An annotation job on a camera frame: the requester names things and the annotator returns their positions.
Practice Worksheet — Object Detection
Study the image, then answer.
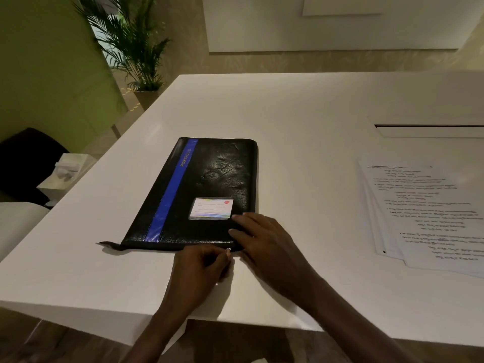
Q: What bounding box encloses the green potted palm plant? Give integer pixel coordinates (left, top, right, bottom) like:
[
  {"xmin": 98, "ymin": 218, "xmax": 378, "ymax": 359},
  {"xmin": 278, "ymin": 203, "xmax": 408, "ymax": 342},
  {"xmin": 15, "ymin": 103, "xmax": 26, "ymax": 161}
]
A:
[{"xmin": 74, "ymin": 0, "xmax": 171, "ymax": 93}]

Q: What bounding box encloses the black chair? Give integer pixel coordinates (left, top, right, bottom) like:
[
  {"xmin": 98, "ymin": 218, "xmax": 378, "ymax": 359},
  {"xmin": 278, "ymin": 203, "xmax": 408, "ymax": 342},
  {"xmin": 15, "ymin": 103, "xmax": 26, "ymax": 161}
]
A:
[{"xmin": 0, "ymin": 128, "xmax": 71, "ymax": 207}]

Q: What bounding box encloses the white seat cushion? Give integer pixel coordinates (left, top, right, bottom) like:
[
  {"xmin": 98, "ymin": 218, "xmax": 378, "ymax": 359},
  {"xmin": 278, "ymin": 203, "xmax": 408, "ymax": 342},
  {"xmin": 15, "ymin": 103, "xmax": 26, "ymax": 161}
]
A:
[{"xmin": 0, "ymin": 202, "xmax": 50, "ymax": 262}]

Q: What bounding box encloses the person's left hand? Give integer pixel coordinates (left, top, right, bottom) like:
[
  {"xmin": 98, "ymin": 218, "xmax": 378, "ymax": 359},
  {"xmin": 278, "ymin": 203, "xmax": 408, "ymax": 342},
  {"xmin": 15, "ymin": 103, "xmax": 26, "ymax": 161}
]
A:
[{"xmin": 163, "ymin": 244, "xmax": 233, "ymax": 313}]

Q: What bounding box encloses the beige plant pot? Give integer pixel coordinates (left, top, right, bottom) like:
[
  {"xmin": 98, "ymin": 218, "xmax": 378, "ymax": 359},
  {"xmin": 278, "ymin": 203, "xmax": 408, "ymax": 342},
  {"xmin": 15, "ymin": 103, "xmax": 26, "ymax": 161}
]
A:
[{"xmin": 133, "ymin": 90, "xmax": 162, "ymax": 112}]

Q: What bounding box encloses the black blue-striped zip folder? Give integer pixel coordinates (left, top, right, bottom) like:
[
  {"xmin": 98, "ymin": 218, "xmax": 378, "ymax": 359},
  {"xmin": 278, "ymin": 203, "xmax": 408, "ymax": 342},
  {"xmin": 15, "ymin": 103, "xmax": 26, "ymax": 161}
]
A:
[{"xmin": 96, "ymin": 137, "xmax": 259, "ymax": 252}]

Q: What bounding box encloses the white punched paper sheet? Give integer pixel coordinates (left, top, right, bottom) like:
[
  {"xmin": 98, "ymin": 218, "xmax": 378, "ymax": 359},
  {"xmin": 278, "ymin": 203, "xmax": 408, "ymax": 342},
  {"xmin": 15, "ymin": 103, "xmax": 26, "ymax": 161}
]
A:
[{"xmin": 357, "ymin": 161, "xmax": 405, "ymax": 260}]

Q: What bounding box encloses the person's right hand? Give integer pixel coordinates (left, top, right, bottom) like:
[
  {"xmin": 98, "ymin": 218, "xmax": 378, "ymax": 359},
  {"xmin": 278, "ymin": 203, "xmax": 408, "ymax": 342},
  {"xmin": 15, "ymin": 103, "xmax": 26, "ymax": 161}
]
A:
[{"xmin": 228, "ymin": 212, "xmax": 323, "ymax": 310}]

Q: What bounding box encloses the green partition panel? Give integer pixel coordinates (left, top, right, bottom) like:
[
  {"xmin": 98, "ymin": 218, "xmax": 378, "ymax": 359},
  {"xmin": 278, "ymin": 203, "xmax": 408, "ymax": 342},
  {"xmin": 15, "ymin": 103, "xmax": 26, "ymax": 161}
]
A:
[{"xmin": 0, "ymin": 0, "xmax": 128, "ymax": 154}]

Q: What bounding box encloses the white printed paper sheet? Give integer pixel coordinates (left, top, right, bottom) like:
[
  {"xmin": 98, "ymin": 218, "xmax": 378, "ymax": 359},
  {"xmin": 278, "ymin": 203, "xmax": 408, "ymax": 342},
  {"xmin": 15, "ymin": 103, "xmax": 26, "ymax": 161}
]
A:
[{"xmin": 365, "ymin": 165, "xmax": 484, "ymax": 279}]

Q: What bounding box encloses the white wall board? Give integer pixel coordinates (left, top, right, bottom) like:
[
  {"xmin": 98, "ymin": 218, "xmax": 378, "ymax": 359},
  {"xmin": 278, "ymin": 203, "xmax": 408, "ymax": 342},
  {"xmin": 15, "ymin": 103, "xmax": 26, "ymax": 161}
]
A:
[{"xmin": 201, "ymin": 0, "xmax": 484, "ymax": 53}]

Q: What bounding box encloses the white tissue box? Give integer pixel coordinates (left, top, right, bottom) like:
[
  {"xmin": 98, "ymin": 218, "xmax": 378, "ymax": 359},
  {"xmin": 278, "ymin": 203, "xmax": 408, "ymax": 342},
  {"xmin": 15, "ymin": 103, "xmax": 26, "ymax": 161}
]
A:
[{"xmin": 37, "ymin": 153, "xmax": 98, "ymax": 207}]

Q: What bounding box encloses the white desk cable flap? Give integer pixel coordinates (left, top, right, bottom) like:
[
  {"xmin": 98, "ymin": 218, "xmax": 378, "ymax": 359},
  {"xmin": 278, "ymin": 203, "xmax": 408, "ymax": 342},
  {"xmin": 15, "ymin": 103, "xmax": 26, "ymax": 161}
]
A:
[{"xmin": 374, "ymin": 124, "xmax": 484, "ymax": 139}]

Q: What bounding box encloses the person's right forearm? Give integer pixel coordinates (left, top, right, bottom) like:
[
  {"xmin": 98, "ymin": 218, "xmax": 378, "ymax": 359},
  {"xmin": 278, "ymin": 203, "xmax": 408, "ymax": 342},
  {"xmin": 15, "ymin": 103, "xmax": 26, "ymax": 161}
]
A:
[{"xmin": 299, "ymin": 276, "xmax": 418, "ymax": 363}]

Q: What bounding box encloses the person's left forearm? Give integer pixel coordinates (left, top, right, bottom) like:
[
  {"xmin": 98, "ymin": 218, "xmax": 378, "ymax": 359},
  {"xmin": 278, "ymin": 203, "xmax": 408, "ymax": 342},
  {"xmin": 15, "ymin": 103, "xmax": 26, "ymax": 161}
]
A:
[{"xmin": 120, "ymin": 302, "xmax": 199, "ymax": 363}]

